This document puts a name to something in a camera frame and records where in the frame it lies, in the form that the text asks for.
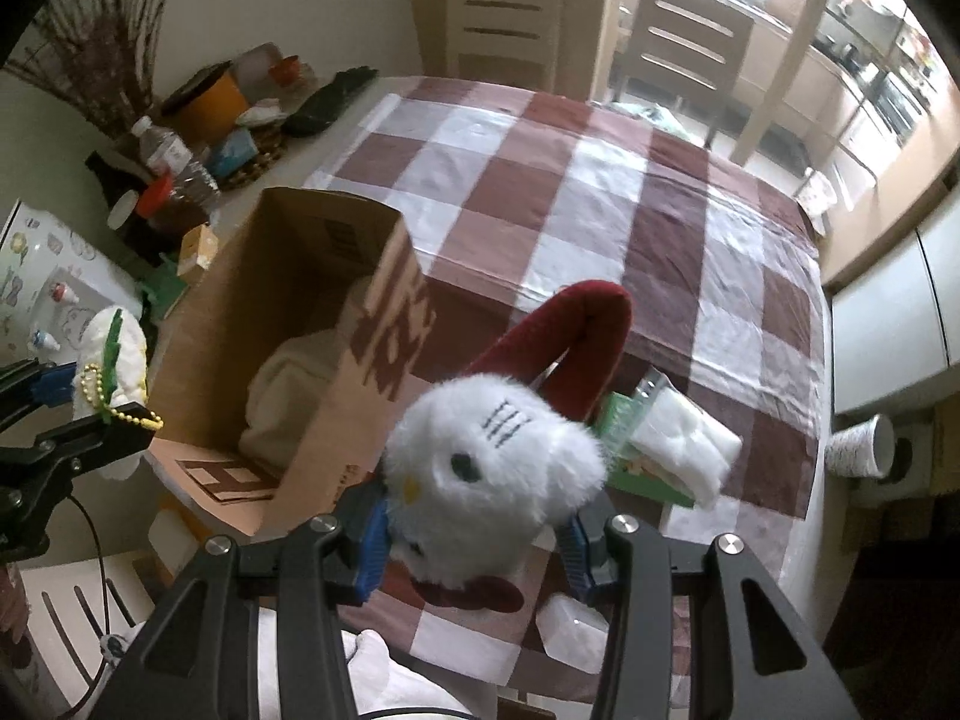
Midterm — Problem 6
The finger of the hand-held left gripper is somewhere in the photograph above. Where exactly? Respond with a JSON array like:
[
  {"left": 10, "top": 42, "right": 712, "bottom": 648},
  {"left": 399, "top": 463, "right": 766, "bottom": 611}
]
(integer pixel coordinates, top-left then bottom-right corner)
[
  {"left": 0, "top": 358, "right": 80, "bottom": 430},
  {"left": 0, "top": 411, "right": 152, "bottom": 562}
]

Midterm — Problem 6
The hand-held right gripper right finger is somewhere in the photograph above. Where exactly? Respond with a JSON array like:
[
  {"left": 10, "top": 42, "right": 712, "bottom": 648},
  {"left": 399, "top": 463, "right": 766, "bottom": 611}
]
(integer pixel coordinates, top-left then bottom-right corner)
[{"left": 557, "top": 512, "right": 860, "bottom": 720}]

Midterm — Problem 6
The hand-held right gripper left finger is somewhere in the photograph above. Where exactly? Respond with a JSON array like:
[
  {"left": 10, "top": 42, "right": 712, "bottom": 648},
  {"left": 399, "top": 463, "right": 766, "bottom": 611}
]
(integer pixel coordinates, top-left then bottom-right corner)
[{"left": 94, "top": 487, "right": 392, "bottom": 720}]

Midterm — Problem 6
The white plush with bead necklace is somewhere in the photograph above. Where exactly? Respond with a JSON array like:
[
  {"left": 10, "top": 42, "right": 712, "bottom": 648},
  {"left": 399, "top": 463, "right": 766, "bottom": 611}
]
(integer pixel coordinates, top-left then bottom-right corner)
[{"left": 71, "top": 306, "right": 164, "bottom": 482}]

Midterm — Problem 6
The white cat plush red headband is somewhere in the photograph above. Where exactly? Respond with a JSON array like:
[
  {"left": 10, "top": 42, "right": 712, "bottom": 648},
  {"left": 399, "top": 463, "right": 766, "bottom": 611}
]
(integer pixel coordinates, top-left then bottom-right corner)
[{"left": 379, "top": 279, "right": 635, "bottom": 612}]

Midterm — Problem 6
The green cardboard toy box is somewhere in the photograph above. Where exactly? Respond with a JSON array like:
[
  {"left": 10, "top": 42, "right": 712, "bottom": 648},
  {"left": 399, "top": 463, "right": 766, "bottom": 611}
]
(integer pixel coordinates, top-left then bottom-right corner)
[{"left": 596, "top": 390, "right": 698, "bottom": 508}]

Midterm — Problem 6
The brown cardboard box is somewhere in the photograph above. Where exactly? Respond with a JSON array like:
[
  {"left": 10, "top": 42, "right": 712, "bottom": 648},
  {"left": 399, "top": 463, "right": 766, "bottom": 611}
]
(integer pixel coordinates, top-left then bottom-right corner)
[{"left": 146, "top": 186, "right": 440, "bottom": 537}]

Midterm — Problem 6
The orange round container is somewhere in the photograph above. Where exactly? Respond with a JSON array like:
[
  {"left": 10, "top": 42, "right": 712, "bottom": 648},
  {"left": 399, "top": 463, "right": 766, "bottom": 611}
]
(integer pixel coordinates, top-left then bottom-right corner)
[{"left": 166, "top": 64, "right": 250, "bottom": 145}]

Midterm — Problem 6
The small clear plastic box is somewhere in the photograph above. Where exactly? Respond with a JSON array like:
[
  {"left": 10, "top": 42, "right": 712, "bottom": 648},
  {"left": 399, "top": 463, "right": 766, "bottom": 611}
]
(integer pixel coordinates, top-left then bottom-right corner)
[{"left": 538, "top": 592, "right": 610, "bottom": 674}]

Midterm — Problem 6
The white printed box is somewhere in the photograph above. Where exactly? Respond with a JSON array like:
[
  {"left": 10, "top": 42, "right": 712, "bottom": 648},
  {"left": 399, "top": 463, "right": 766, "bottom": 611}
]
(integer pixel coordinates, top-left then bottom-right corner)
[{"left": 0, "top": 199, "right": 145, "bottom": 365}]

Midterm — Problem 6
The clear pack of white cotton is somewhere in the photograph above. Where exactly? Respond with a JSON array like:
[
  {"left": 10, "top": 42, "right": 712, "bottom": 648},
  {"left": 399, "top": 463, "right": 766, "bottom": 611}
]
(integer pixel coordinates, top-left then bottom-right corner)
[{"left": 628, "top": 367, "right": 743, "bottom": 508}]

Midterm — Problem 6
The white slatted chair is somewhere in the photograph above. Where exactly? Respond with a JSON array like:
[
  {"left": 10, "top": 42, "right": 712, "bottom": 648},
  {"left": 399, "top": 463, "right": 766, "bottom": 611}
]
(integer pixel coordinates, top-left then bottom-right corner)
[{"left": 19, "top": 551, "right": 162, "bottom": 720}]

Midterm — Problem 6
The cream cloth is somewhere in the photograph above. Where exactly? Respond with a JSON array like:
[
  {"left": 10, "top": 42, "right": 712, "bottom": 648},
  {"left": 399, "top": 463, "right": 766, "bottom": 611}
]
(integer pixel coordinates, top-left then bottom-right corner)
[{"left": 238, "top": 277, "right": 376, "bottom": 478}]

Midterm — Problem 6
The small yellow box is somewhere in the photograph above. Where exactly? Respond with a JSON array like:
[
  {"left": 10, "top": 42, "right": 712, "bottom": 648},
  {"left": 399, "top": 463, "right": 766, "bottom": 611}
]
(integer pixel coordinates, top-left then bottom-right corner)
[{"left": 178, "top": 223, "right": 224, "bottom": 273}]

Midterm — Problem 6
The dark bottle with white cap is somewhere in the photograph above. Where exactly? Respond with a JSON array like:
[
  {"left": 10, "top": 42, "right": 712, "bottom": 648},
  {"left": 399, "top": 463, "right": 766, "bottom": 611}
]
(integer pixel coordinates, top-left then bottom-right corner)
[{"left": 84, "top": 150, "right": 155, "bottom": 260}]

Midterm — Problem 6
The jar with red lid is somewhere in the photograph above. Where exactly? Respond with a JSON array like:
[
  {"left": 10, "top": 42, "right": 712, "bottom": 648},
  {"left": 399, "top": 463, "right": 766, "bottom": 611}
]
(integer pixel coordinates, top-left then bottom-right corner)
[{"left": 137, "top": 163, "right": 221, "bottom": 235}]

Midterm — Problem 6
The clear plastic water bottle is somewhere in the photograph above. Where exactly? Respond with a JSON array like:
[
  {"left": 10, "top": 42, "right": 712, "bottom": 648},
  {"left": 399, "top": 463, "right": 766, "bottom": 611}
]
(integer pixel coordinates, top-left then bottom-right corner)
[{"left": 133, "top": 116, "right": 197, "bottom": 175}]

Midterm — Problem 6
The blue tissue packet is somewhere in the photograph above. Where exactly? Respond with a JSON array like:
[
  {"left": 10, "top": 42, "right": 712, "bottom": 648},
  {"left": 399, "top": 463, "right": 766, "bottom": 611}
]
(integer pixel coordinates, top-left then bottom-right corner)
[{"left": 205, "top": 129, "right": 257, "bottom": 179}]

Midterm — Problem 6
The printed paper cup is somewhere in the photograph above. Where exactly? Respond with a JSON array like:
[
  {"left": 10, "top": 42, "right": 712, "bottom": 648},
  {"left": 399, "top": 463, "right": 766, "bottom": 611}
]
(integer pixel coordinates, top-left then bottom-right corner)
[{"left": 825, "top": 414, "right": 898, "bottom": 479}]

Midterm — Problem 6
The wicker basket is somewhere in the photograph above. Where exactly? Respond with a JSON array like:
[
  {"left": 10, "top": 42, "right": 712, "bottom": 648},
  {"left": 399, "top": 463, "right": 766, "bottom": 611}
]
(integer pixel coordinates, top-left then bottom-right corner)
[{"left": 217, "top": 118, "right": 287, "bottom": 190}]

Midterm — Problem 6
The dried branch bouquet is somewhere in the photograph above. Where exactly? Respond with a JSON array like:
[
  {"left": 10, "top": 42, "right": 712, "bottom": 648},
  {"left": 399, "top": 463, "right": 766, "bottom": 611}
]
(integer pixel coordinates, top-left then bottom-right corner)
[{"left": 6, "top": 0, "right": 226, "bottom": 137}]

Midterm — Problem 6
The brown white checkered tablecloth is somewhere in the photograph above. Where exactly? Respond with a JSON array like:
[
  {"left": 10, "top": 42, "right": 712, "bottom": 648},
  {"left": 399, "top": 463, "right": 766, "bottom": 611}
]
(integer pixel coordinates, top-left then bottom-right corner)
[{"left": 304, "top": 75, "right": 827, "bottom": 704}]

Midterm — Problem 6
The black cloth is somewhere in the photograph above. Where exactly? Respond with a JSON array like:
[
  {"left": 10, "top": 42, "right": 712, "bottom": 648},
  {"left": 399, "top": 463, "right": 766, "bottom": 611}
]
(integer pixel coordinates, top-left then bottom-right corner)
[{"left": 283, "top": 67, "right": 380, "bottom": 138}]

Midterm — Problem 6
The white cabinet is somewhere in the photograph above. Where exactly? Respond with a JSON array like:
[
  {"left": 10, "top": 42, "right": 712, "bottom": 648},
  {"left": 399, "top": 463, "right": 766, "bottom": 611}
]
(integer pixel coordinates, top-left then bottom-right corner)
[{"left": 823, "top": 214, "right": 960, "bottom": 417}]

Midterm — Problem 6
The dark wooden slatted chair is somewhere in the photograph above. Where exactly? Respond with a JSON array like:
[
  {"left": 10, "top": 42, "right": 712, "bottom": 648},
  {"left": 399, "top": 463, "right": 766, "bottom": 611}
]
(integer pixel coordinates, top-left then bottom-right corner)
[{"left": 619, "top": 0, "right": 757, "bottom": 147}]

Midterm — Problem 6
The light wooden slatted chair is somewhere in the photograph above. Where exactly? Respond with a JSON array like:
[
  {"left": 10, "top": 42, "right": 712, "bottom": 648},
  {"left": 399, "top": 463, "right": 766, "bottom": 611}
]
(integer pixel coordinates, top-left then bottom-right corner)
[{"left": 446, "top": 0, "right": 565, "bottom": 85}]

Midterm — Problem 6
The black cable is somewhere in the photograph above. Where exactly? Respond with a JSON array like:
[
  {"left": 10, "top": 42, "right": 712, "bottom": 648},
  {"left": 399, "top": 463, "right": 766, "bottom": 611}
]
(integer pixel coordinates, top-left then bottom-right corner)
[{"left": 66, "top": 493, "right": 121, "bottom": 665}]

